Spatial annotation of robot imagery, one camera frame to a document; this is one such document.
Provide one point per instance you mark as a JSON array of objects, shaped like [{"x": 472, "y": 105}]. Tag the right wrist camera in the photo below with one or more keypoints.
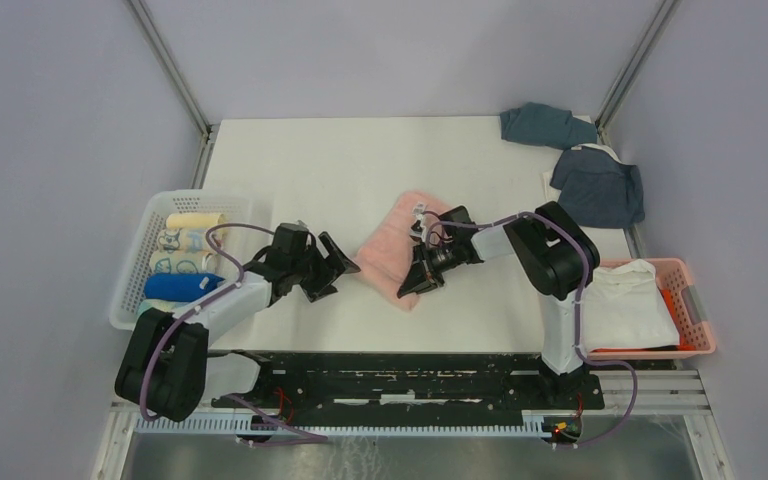
[{"x": 418, "y": 228}]

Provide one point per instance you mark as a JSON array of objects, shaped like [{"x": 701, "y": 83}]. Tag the orange item in basket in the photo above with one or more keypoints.
[{"x": 683, "y": 344}]

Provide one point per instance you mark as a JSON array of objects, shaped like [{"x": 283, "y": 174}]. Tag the pink towel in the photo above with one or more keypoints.
[{"x": 385, "y": 257}]

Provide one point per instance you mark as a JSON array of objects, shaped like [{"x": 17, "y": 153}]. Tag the dark blue towel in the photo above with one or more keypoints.
[{"x": 598, "y": 190}]

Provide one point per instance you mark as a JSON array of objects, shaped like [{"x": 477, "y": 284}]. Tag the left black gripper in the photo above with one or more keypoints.
[{"x": 331, "y": 267}]

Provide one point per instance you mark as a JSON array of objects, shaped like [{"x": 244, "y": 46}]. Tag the patterned rolled towel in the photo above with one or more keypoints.
[
  {"x": 182, "y": 262},
  {"x": 189, "y": 240}
]

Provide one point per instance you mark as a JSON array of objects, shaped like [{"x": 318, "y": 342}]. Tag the white cable duct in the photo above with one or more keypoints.
[{"x": 241, "y": 424}]

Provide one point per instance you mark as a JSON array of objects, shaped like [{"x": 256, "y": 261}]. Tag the white towel in basket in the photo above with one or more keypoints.
[{"x": 623, "y": 309}]

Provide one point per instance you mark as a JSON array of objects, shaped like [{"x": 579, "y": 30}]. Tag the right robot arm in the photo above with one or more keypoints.
[{"x": 558, "y": 258}]

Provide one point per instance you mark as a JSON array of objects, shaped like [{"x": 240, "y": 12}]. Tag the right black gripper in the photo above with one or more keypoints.
[{"x": 422, "y": 270}]

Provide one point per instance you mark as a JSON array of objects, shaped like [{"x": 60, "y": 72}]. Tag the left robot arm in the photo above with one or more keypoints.
[{"x": 165, "y": 365}]

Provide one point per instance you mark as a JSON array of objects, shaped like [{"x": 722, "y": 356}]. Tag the pink plastic basket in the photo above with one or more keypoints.
[{"x": 673, "y": 274}]

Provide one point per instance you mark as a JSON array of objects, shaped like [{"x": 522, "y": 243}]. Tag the blue rolled towel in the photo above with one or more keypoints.
[{"x": 181, "y": 287}]

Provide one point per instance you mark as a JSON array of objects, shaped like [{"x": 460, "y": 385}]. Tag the white plastic basket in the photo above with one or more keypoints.
[{"x": 129, "y": 290}]

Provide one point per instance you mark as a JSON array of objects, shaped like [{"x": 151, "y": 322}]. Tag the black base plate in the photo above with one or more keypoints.
[{"x": 380, "y": 390}]

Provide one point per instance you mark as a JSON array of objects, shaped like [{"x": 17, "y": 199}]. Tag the teal blue towel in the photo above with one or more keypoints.
[{"x": 537, "y": 124}]

